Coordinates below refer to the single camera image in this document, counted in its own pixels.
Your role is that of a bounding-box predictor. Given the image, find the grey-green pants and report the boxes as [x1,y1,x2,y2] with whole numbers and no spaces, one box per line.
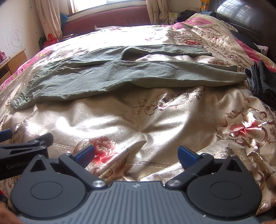
[11,44,247,110]

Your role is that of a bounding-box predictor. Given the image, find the floral satin bed quilt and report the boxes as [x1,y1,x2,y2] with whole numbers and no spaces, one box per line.
[1,14,275,213]

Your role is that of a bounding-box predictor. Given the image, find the wooden tv cabinet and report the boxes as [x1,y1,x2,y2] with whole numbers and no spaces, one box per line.
[0,49,27,84]

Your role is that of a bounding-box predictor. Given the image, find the red gift bag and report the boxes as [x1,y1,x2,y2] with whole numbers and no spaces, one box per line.
[43,33,58,48]

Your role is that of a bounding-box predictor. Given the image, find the black folded garment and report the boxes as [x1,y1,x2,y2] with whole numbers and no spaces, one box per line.
[245,60,275,107]

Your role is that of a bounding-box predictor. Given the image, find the left beige curtain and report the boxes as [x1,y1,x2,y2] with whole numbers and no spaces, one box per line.
[35,0,62,41]

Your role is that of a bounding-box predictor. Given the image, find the beige curtain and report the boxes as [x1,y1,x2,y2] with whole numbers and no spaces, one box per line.
[146,0,171,25]
[35,0,62,41]

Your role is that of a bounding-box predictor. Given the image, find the window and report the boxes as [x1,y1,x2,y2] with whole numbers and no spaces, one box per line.
[69,0,146,14]

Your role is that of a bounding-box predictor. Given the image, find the dark clothes pile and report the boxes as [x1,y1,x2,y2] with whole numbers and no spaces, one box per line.
[177,10,196,22]

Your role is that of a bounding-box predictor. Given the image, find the maroon padded window bench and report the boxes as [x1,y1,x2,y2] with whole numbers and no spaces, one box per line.
[62,6,151,36]

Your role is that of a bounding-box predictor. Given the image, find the dark wooden headboard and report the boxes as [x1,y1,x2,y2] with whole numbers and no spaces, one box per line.
[208,0,275,62]

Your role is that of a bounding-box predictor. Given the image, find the right beige curtain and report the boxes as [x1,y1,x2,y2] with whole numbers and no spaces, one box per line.
[146,0,171,25]

